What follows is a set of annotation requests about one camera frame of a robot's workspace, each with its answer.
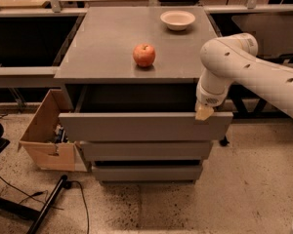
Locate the grey drawer cabinet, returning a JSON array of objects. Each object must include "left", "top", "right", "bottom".
[{"left": 54, "top": 5, "right": 232, "bottom": 185}]

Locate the black floor cable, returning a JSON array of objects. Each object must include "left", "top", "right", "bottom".
[{"left": 67, "top": 180, "right": 90, "bottom": 234}]

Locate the grey middle drawer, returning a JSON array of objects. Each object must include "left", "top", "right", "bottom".
[{"left": 80, "top": 141, "right": 212, "bottom": 161}]

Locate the black stand leg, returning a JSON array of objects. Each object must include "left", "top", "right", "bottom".
[{"left": 26, "top": 175, "right": 67, "bottom": 234}]

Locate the clutter inside cardboard box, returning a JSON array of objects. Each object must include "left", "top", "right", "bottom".
[{"left": 54, "top": 125, "right": 67, "bottom": 143}]

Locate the grey bottom drawer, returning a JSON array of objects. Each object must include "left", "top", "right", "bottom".
[{"left": 92, "top": 165, "right": 203, "bottom": 182}]

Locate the grey drawer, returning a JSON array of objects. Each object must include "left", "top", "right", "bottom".
[
  {"left": 92, "top": 165, "right": 203, "bottom": 182},
  {"left": 60, "top": 84, "right": 232, "bottom": 142},
  {"left": 80, "top": 141, "right": 212, "bottom": 161}
]

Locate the cardboard box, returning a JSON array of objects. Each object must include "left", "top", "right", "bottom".
[{"left": 20, "top": 89, "right": 91, "bottom": 172}]

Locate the white bowl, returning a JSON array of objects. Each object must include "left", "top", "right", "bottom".
[{"left": 160, "top": 11, "right": 195, "bottom": 31}]

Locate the black chair base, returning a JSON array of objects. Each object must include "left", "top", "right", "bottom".
[{"left": 0, "top": 118, "right": 41, "bottom": 221}]

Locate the grey top drawer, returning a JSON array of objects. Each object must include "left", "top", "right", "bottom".
[{"left": 60, "top": 84, "right": 232, "bottom": 142}]

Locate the red apple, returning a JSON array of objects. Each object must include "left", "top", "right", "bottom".
[{"left": 133, "top": 44, "right": 155, "bottom": 67}]

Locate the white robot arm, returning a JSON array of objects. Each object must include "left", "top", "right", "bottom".
[{"left": 195, "top": 33, "right": 293, "bottom": 120}]

